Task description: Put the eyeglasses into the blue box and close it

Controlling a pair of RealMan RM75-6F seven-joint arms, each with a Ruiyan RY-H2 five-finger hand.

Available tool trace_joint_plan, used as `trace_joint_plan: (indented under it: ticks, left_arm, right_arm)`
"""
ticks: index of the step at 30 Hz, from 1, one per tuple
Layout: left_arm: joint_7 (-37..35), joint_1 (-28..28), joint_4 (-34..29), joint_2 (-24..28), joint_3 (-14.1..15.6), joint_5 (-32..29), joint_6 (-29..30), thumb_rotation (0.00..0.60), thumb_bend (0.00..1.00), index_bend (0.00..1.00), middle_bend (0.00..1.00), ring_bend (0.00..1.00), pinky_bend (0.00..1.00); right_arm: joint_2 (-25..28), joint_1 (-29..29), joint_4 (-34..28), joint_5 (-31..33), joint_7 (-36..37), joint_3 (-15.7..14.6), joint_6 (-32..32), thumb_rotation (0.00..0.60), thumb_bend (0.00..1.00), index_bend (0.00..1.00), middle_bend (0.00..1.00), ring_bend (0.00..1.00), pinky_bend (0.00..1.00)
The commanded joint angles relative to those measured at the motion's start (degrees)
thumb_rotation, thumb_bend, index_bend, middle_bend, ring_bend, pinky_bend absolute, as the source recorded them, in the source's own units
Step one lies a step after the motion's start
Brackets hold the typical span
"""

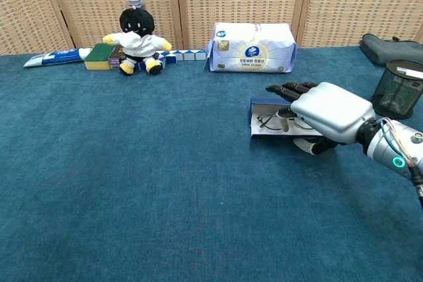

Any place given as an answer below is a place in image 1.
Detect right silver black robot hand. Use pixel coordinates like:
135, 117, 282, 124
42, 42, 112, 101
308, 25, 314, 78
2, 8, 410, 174
265, 81, 377, 157

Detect black-framed eyeglasses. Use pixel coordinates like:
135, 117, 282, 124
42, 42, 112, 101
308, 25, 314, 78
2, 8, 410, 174
254, 112, 298, 132

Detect blue and white box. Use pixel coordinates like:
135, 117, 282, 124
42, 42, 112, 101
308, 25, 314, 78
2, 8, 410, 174
249, 98, 327, 139

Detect black cylindrical container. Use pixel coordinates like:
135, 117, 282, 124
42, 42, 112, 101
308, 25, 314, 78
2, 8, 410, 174
369, 59, 423, 120

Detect grey folded cloth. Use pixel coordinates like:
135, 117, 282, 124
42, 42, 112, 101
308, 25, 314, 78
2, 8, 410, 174
359, 33, 423, 67

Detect white tissue pack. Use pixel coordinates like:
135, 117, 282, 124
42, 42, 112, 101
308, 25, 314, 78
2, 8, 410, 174
205, 22, 297, 73

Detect blue white snake puzzle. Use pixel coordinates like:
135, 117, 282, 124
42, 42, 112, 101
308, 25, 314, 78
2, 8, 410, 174
155, 49, 208, 65

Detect black head plush doll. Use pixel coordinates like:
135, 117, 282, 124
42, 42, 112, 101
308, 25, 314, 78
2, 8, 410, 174
101, 7, 173, 77

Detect blue carpet table mat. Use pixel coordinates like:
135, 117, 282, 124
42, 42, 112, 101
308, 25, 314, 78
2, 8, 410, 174
0, 46, 423, 282

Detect small dark brown box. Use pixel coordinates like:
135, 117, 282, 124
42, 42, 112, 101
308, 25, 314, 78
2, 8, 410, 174
107, 45, 126, 71

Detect green yellow sponge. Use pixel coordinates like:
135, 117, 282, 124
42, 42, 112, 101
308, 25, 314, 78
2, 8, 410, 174
83, 43, 115, 71

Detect blue white toothpaste tube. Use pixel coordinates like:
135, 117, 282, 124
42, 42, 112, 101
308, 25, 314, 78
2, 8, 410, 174
22, 47, 93, 68

